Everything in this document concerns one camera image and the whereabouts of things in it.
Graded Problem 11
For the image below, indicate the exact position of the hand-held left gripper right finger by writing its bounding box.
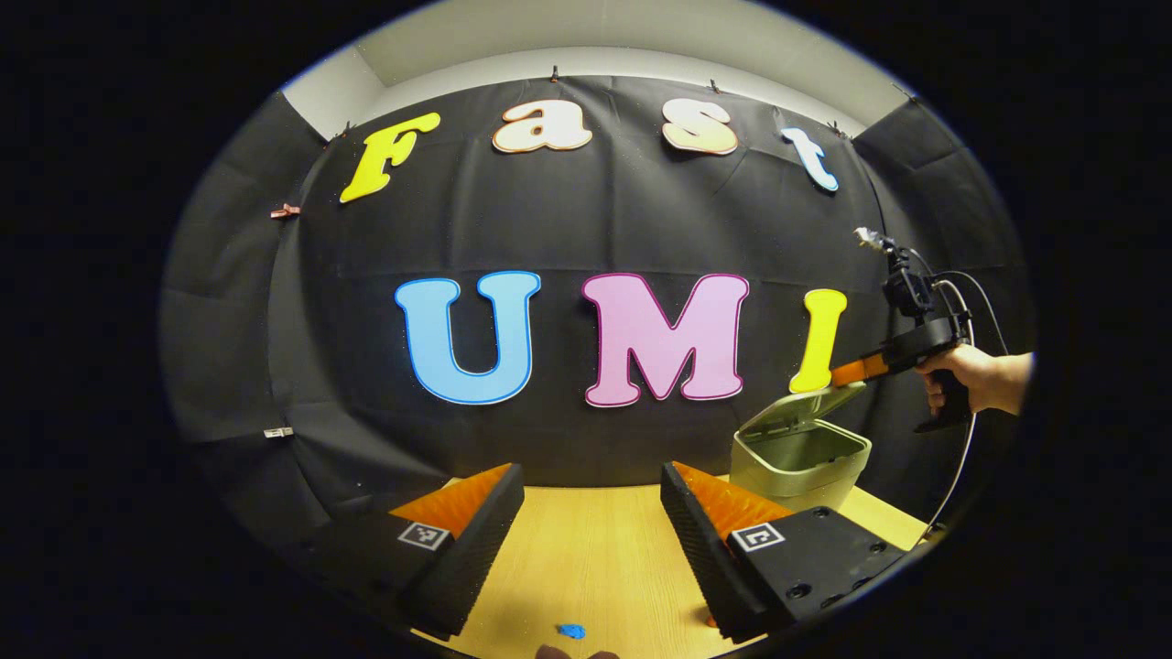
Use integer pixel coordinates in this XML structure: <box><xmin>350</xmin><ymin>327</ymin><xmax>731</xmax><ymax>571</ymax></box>
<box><xmin>659</xmin><ymin>460</ymin><xmax>909</xmax><ymax>644</ymax></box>

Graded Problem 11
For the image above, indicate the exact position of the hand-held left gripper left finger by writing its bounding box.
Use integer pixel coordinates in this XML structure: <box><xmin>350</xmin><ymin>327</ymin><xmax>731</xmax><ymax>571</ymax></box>
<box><xmin>298</xmin><ymin>462</ymin><xmax>526</xmax><ymax>642</ymax></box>

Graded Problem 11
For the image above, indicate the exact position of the pale green desktop garbage bin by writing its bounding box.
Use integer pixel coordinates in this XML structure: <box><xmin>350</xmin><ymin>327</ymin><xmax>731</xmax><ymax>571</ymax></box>
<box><xmin>730</xmin><ymin>382</ymin><xmax>873</xmax><ymax>513</ymax></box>

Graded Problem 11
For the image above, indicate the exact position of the wooden desktop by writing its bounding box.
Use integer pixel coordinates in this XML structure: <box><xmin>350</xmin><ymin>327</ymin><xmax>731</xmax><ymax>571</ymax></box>
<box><xmin>410</xmin><ymin>474</ymin><xmax>935</xmax><ymax>659</ymax></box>

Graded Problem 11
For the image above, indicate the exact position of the black backdrop cloth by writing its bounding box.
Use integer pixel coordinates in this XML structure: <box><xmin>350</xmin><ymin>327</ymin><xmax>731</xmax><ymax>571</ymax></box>
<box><xmin>157</xmin><ymin>75</ymin><xmax>1036</xmax><ymax>568</ymax></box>

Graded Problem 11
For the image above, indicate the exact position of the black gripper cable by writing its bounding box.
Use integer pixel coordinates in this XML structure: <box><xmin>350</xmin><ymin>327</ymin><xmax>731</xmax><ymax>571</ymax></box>
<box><xmin>911</xmin><ymin>247</ymin><xmax>1010</xmax><ymax>546</ymax></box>

